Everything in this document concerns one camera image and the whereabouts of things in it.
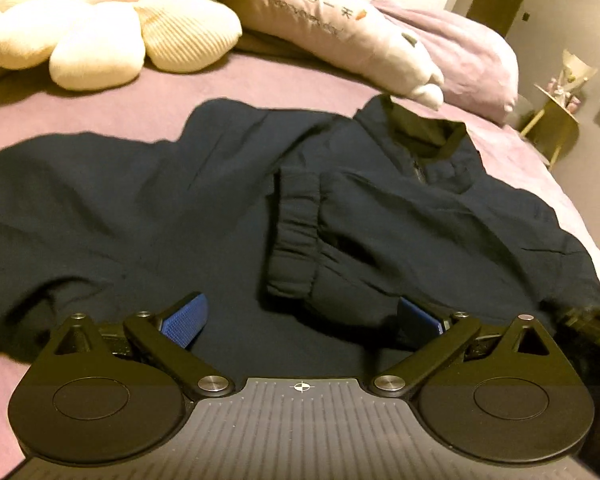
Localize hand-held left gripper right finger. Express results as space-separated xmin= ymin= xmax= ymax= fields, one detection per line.
xmin=372 ymin=297 xmax=557 ymax=400

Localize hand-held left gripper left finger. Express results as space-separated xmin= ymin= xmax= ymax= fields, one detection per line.
xmin=55 ymin=294 xmax=234 ymax=400

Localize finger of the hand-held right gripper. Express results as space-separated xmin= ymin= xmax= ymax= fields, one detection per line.
xmin=556 ymin=305 xmax=600 ymax=352

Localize navy blue jacket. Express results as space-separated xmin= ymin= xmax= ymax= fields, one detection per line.
xmin=0 ymin=94 xmax=600 ymax=392

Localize round side table, yellow legs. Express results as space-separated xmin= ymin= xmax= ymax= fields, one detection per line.
xmin=520 ymin=84 xmax=581 ymax=169

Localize white round bin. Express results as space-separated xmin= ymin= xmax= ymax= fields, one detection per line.
xmin=510 ymin=94 xmax=537 ymax=131

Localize bed with purple sheet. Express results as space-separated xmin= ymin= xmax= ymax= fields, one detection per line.
xmin=0 ymin=42 xmax=600 ymax=466

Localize wrapped flower bouquet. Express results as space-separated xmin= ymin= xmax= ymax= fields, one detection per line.
xmin=549 ymin=49 xmax=600 ymax=107

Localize purple bed pillow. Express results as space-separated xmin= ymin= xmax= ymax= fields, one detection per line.
xmin=370 ymin=0 xmax=520 ymax=126

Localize cream flower plush pillow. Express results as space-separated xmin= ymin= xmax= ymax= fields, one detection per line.
xmin=0 ymin=0 xmax=276 ymax=92

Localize long pink bunny plush pillow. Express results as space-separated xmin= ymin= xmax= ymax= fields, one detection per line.
xmin=239 ymin=0 xmax=446 ymax=109

